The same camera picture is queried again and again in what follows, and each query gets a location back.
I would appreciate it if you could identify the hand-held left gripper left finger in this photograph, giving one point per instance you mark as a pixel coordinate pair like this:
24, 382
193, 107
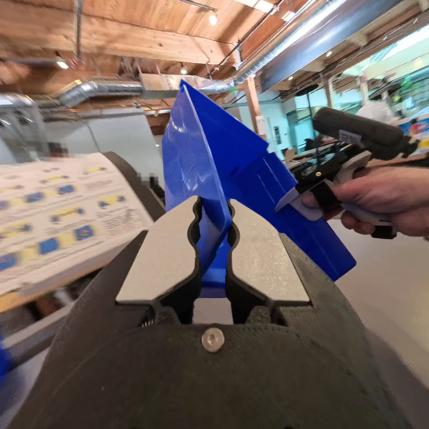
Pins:
157, 258

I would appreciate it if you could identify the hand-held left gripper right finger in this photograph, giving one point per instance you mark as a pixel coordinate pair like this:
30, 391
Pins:
268, 264

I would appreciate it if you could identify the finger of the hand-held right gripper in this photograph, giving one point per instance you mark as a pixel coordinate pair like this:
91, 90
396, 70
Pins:
288, 201

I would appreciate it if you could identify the person's right hand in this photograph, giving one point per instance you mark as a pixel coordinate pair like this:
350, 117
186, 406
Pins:
385, 194

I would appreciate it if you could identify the instruction sheet on wooden stand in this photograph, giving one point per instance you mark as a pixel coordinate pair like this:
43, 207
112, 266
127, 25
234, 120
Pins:
140, 187

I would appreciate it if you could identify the printed instruction sheet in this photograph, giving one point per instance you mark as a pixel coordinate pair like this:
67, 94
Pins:
67, 218

